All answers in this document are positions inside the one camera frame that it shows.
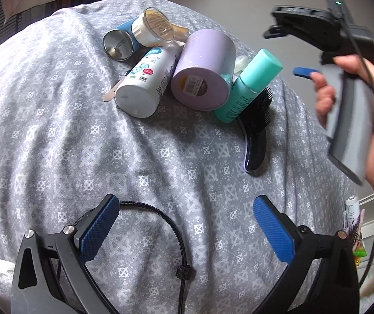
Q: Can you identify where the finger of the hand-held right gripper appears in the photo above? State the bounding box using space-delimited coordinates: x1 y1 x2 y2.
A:
292 67 320 80
263 4 328 39

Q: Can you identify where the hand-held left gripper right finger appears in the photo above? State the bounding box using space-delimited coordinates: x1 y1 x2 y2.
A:
253 195 361 314

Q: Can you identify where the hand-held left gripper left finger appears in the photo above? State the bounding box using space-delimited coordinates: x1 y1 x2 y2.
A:
10 194 121 314

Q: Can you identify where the teal bottle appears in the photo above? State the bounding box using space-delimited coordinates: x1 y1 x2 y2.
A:
214 48 284 124

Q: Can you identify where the black hair brush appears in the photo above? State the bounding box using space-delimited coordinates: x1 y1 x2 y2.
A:
237 86 274 173

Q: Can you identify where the lilac cylinder container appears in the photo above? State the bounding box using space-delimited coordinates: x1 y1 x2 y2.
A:
170 29 237 111

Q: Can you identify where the beige strap wristwatch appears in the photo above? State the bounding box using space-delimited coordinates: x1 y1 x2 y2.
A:
103 24 191 103

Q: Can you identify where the white printed bottle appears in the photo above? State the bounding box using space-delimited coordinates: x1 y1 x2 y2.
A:
114 41 182 119

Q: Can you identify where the white jar with clear lid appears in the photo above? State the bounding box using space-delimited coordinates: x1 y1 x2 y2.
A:
131 7 175 48

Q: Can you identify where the blue spray can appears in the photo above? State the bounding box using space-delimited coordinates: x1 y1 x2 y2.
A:
102 18 142 63

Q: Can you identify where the crumpled white plastic wrap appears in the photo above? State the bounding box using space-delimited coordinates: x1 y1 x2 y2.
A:
234 54 251 76

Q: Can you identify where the grey patterned bedsheet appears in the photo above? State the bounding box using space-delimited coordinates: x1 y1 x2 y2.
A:
0 0 374 314

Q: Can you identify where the black braided cable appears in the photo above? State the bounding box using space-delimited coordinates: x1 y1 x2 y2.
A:
119 199 192 314

